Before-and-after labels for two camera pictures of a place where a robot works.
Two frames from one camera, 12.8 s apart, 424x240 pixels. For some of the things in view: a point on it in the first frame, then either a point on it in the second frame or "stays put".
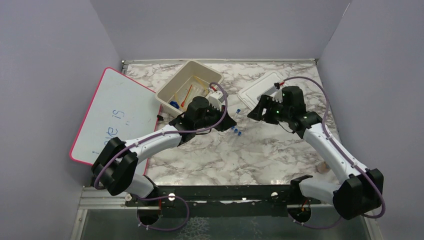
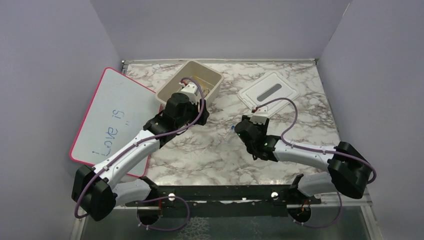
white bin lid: (265, 86) stays put
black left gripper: (227, 123) -> (202, 120)
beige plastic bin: (191, 81) stays put
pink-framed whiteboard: (121, 108) stays put
